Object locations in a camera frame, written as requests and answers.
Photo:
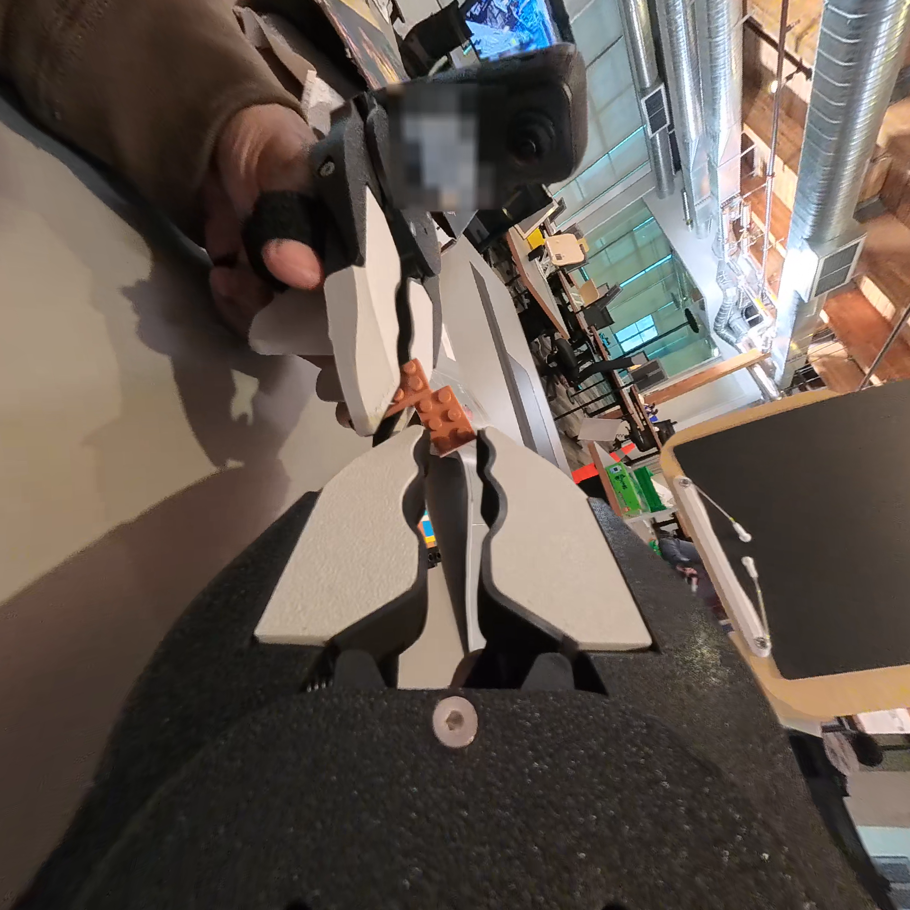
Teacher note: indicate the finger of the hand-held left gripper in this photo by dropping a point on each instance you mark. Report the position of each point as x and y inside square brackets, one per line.
[429, 320]
[362, 334]

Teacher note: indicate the metal vent box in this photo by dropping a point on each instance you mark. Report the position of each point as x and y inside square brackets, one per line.
[839, 268]

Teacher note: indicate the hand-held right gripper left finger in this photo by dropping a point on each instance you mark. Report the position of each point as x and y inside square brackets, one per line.
[341, 554]

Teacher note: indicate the silver air duct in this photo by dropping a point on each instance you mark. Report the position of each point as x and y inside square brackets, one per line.
[682, 71]
[839, 142]

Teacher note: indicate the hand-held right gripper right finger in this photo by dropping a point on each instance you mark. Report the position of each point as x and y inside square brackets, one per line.
[561, 561]

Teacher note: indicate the black board with wooden edge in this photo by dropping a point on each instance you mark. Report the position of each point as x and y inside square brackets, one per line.
[817, 533]

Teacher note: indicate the light wooden board stand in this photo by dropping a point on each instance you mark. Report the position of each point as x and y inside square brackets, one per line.
[565, 249]

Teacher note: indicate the grey desk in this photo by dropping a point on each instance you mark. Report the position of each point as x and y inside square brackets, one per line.
[106, 391]

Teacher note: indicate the large wall monitor screen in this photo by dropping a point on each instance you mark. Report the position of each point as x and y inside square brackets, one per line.
[512, 28]

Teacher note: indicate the white vent grille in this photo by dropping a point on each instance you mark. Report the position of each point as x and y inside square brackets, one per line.
[657, 111]

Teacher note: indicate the dark printed toy set box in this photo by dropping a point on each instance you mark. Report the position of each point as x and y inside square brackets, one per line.
[362, 42]

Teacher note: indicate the black floor lamp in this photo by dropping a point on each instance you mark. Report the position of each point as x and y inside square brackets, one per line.
[688, 321]

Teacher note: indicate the wood-edged office desk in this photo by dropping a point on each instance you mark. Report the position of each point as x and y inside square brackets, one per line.
[540, 270]

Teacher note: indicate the person's left hand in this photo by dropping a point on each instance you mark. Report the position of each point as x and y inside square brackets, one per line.
[242, 163]

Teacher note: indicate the black office chair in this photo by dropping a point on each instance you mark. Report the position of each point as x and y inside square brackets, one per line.
[569, 355]

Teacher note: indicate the person's left forearm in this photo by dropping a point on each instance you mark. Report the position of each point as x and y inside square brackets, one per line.
[106, 71]

